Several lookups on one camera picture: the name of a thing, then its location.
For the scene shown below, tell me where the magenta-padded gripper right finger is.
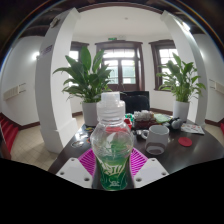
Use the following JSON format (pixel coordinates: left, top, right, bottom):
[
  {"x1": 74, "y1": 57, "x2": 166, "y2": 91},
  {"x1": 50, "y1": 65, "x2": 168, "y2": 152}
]
[{"x1": 128, "y1": 147, "x2": 170, "y2": 189}]

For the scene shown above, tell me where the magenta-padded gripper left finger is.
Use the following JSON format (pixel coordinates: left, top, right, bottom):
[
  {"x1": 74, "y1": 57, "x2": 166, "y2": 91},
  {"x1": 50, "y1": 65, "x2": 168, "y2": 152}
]
[{"x1": 55, "y1": 147, "x2": 99, "y2": 189}]

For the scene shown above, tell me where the clear green-labelled drink bottle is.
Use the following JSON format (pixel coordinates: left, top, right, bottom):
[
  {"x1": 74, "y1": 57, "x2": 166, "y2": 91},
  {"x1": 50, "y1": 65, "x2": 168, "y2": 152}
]
[{"x1": 90, "y1": 91, "x2": 135, "y2": 192}]

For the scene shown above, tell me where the white mug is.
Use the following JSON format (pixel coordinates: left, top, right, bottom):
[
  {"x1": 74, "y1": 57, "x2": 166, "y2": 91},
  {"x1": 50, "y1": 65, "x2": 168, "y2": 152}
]
[{"x1": 140, "y1": 124, "x2": 170, "y2": 156}]

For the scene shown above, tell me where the flat round red coaster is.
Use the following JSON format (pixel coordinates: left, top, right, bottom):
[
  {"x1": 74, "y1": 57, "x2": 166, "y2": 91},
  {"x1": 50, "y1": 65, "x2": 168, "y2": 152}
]
[{"x1": 177, "y1": 136, "x2": 193, "y2": 148}]

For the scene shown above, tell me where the dark grey round gadget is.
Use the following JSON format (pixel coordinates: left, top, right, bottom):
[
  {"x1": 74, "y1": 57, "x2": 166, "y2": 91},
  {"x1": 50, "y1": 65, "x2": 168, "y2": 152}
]
[{"x1": 166, "y1": 117, "x2": 184, "y2": 131}]

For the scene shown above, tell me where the flat green book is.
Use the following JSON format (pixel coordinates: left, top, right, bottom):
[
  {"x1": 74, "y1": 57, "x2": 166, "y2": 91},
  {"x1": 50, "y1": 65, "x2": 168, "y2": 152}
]
[{"x1": 153, "y1": 113, "x2": 173, "y2": 124}]

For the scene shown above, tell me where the white printed paper sheet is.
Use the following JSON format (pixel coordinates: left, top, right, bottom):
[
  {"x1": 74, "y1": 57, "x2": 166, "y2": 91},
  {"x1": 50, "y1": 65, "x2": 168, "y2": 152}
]
[{"x1": 180, "y1": 122, "x2": 206, "y2": 136}]

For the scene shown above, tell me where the black chair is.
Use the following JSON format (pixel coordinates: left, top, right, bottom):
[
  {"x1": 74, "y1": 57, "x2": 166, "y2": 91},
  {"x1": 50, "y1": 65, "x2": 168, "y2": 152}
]
[{"x1": 119, "y1": 90, "x2": 151, "y2": 114}]

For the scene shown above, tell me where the potted plant in white pot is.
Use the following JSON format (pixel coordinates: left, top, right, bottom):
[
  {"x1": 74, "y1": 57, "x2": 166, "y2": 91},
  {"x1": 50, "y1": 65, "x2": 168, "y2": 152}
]
[
  {"x1": 156, "y1": 53, "x2": 207, "y2": 123},
  {"x1": 53, "y1": 45, "x2": 113, "y2": 127}
]

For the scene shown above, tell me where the brown wooden glazed door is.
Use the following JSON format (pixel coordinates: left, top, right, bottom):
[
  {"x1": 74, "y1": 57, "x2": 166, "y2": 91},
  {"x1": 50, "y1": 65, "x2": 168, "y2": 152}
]
[{"x1": 94, "y1": 40, "x2": 146, "y2": 93}]

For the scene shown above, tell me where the brown-framed window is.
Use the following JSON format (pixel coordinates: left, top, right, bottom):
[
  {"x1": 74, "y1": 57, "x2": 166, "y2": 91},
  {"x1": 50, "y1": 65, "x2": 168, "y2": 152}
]
[
  {"x1": 68, "y1": 41, "x2": 90, "y2": 63},
  {"x1": 148, "y1": 39, "x2": 178, "y2": 91}
]

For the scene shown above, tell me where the white wall-mounted box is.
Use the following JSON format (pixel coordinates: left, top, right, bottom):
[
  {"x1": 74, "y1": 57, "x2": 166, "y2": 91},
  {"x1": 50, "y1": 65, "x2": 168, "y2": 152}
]
[
  {"x1": 209, "y1": 78, "x2": 224, "y2": 96},
  {"x1": 3, "y1": 83, "x2": 27, "y2": 101}
]

